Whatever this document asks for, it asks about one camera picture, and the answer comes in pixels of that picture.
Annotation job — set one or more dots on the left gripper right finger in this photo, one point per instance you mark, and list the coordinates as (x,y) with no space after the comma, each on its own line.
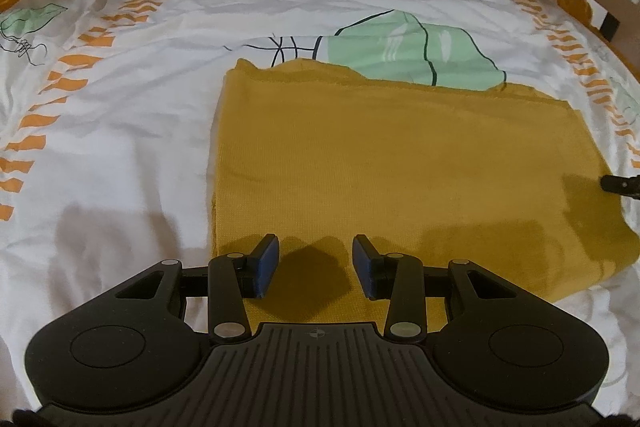
(397,278)

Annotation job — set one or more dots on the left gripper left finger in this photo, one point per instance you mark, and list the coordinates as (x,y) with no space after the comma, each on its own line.
(233,278)

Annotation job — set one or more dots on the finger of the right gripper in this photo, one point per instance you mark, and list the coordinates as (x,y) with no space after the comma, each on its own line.
(627,186)

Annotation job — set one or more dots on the mustard yellow knit sweater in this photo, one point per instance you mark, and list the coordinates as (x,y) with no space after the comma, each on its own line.
(317,154)

